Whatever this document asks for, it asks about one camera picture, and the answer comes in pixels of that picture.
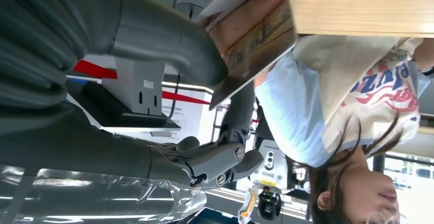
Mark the black kiosk cable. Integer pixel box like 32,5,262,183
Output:
168,73,181,119

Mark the person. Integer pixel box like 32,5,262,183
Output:
203,0,434,224

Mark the black white humanoid robot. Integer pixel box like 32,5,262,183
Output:
252,97,291,221

